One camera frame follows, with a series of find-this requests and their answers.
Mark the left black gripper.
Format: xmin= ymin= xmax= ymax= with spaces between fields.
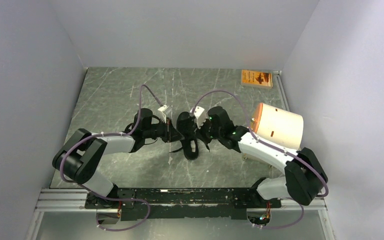
xmin=143 ymin=116 xmax=184 ymax=143

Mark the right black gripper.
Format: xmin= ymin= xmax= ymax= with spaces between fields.
xmin=193 ymin=116 xmax=223 ymax=145

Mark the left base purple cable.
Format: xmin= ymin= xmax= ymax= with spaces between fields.
xmin=94 ymin=197 xmax=152 ymax=232

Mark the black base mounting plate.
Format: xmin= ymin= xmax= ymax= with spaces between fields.
xmin=84 ymin=187 xmax=282 ymax=221

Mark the aluminium frame rail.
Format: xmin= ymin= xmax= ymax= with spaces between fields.
xmin=34 ymin=188 xmax=328 ymax=213

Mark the white cylindrical lampshade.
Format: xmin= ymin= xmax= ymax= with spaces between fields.
xmin=250 ymin=102 xmax=304 ymax=150

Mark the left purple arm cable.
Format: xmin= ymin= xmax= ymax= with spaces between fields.
xmin=59 ymin=84 xmax=163 ymax=201

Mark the orange book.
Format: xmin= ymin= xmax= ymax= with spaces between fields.
xmin=240 ymin=69 xmax=273 ymax=89

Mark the black canvas shoe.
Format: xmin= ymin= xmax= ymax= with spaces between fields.
xmin=170 ymin=111 xmax=211 ymax=161

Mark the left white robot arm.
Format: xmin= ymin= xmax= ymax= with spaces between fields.
xmin=52 ymin=108 xmax=184 ymax=208

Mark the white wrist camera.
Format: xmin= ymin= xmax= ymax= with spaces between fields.
xmin=157 ymin=104 xmax=172 ymax=123
xmin=190 ymin=106 xmax=209 ymax=129

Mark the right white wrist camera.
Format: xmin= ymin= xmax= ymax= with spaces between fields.
xmin=190 ymin=106 xmax=209 ymax=129

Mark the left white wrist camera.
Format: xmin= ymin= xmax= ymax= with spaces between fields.
xmin=157 ymin=104 xmax=172 ymax=123

